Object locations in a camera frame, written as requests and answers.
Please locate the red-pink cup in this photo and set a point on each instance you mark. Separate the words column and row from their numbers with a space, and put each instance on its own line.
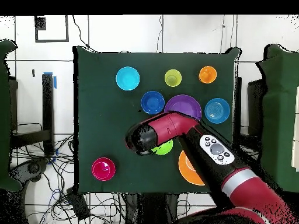
column 104, row 169

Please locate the red-pink bowl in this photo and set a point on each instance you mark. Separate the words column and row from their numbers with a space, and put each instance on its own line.
column 94, row 173

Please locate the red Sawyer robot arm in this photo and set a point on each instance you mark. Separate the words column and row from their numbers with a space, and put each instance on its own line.
column 245, row 191

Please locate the dark blue bowl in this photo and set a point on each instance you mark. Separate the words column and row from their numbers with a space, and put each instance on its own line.
column 152, row 102

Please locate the green bowl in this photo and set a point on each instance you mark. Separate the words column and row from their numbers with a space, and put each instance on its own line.
column 164, row 149

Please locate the large purple bowl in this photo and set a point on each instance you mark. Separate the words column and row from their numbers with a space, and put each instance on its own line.
column 182, row 103

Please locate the dark green tablecloth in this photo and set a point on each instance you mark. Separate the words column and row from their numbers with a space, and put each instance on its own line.
column 105, row 130

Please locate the cyan bowl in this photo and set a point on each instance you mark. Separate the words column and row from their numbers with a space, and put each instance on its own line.
column 127, row 78

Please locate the yellow-green cup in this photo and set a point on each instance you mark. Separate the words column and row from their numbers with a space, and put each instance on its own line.
column 172, row 78

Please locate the large orange bowl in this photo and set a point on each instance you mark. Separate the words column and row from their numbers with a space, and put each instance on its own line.
column 186, row 170

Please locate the blue ribbed bowl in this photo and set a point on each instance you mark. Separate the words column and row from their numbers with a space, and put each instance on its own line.
column 217, row 110

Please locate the orange cup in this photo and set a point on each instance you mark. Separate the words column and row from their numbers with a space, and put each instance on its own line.
column 207, row 74

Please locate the black floor box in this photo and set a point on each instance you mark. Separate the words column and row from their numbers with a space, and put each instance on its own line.
column 78, row 205

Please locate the black crossbar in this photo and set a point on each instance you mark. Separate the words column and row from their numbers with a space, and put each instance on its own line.
column 30, row 138

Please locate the neighbouring green cloth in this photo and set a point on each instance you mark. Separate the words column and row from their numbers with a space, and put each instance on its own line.
column 278, row 116
column 4, row 116

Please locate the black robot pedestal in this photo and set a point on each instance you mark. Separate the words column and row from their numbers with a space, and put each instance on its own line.
column 149, row 210

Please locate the black post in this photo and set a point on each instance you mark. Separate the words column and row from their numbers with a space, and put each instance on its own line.
column 48, row 112

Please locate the black square frame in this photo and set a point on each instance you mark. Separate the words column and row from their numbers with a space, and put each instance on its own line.
column 67, row 30

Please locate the grey pedestal foot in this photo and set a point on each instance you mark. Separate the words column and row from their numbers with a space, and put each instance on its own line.
column 32, row 168

